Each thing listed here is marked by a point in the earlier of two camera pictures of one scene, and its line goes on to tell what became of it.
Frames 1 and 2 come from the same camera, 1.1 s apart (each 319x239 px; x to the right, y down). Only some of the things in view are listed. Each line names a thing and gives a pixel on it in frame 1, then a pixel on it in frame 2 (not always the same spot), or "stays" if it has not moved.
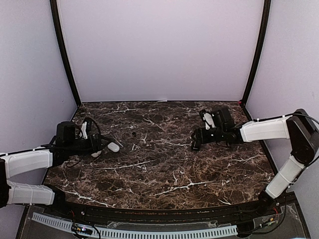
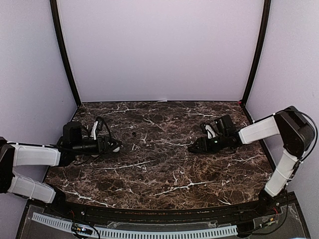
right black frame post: x=266 y=11 stays
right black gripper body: x=219 y=135 → x=214 y=147
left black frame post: x=55 y=13 stays
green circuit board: x=79 y=228 stays
